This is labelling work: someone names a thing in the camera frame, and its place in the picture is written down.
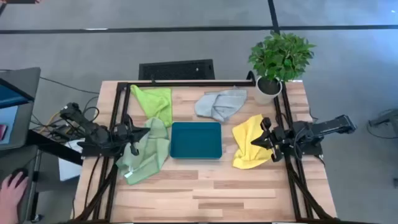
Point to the green leafy plant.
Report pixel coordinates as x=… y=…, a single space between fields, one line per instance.
x=280 y=56

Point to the teal plastic bin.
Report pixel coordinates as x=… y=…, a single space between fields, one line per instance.
x=196 y=140

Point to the grey stand legs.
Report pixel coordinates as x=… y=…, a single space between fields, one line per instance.
x=387 y=118

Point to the grey waffle microfiber towel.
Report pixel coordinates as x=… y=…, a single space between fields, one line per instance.
x=220 y=104

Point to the black perforated panel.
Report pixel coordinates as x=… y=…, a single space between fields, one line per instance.
x=174 y=70

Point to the white paper sheet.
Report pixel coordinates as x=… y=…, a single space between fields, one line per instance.
x=68 y=168

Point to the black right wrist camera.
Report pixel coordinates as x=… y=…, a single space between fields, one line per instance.
x=266 y=124

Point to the grey laptop computer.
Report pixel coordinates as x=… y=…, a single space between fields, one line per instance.
x=25 y=124

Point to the dark side desk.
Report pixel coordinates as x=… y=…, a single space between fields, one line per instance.
x=18 y=158

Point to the pale green microfiber towel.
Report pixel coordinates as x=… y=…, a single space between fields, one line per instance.
x=149 y=155

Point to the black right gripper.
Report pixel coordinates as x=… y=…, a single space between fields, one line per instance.
x=277 y=143

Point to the yellow microfiber towel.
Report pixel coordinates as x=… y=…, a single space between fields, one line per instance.
x=245 y=146

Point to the lime green microfiber towel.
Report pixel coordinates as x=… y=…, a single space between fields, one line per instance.
x=155 y=102

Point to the person's hand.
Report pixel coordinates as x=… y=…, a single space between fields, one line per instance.
x=11 y=199

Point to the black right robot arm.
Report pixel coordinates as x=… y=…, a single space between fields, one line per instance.
x=326 y=124

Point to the white plant pot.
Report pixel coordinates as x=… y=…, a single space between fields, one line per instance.
x=262 y=98

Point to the black aluminium frame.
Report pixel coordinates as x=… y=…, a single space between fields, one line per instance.
x=186 y=83

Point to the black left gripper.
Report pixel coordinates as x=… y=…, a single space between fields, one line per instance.
x=122 y=135

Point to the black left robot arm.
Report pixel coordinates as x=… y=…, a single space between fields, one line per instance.
x=90 y=127

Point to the black power strip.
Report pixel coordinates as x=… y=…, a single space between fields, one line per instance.
x=62 y=132

